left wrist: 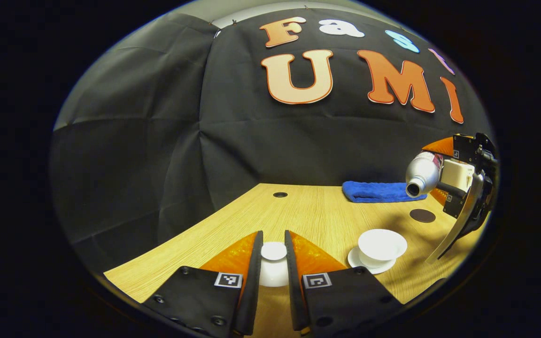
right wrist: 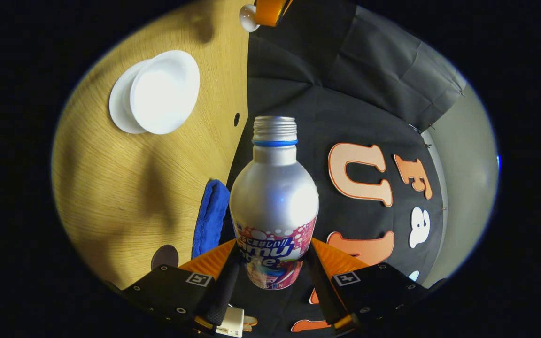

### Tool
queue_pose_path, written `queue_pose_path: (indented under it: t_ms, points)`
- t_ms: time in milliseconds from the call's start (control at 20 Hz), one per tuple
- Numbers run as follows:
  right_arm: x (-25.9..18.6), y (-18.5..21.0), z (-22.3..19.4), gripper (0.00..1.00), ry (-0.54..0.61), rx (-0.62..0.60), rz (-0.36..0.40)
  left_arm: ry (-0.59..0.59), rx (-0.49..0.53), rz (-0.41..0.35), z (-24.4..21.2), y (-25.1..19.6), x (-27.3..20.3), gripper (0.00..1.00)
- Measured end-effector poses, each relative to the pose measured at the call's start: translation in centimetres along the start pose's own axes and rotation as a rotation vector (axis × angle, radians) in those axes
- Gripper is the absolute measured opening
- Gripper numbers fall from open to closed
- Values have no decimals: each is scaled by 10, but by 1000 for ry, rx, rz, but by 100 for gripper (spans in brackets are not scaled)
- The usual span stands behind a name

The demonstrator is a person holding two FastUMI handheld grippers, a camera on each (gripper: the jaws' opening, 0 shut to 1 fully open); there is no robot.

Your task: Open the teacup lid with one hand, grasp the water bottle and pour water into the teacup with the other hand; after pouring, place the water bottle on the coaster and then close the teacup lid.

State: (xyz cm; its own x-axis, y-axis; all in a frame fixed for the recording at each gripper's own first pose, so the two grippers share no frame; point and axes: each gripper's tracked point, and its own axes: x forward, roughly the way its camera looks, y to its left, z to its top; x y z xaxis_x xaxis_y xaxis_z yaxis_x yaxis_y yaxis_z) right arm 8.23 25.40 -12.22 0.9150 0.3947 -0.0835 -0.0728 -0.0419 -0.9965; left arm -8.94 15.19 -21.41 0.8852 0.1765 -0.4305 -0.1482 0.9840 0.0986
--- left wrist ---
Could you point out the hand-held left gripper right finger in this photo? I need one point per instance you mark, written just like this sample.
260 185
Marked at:
295 281

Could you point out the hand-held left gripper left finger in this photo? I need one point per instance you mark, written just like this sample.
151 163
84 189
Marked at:
251 281

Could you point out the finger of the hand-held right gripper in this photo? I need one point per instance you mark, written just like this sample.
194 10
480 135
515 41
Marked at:
460 146
453 203

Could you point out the white teacup lid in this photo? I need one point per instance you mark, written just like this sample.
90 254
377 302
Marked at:
274 263

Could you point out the round brown coaster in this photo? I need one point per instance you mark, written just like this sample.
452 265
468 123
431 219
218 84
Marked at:
422 216

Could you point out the silver water bottle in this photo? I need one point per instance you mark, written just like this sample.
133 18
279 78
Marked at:
423 173

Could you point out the white teacup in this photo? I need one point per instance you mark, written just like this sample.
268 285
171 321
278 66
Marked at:
382 244

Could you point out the white toaster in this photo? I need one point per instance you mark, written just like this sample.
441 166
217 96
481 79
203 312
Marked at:
457 174

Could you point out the white saucer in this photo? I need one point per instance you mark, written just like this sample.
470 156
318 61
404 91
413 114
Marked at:
357 260

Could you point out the blue towel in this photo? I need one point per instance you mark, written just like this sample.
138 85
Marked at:
376 192

